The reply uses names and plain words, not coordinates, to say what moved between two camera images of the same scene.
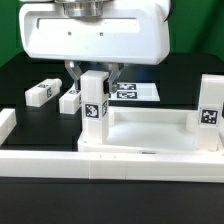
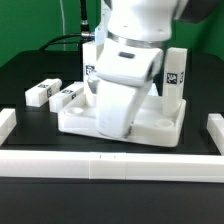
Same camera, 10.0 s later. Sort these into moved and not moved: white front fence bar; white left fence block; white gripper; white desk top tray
Moved: white desk top tray; white gripper
Not moved: white front fence bar; white left fence block
